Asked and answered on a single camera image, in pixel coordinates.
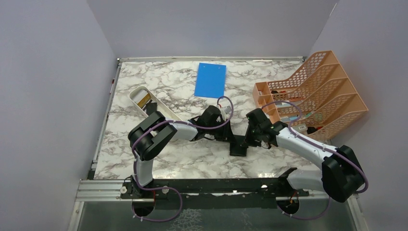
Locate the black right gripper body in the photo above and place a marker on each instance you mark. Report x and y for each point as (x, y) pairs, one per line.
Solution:
(253, 137)

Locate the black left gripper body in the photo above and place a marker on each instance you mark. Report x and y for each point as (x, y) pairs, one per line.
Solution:
(220, 133)

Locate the black leather card holder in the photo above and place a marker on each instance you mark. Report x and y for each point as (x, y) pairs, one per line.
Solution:
(238, 147)

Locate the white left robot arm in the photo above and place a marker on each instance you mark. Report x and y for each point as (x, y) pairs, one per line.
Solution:
(152, 135)

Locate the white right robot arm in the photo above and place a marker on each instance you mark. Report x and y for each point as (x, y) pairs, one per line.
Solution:
(339, 173)

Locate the dark card in tray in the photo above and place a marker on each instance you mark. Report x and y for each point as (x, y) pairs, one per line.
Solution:
(150, 108)

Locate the blue flat board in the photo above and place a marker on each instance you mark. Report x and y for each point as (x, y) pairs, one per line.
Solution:
(210, 82)

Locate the white oblong plastic tray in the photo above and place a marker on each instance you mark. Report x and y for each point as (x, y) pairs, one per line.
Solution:
(161, 107)

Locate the peach plastic file organizer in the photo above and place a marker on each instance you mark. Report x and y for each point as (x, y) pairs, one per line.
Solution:
(319, 98)

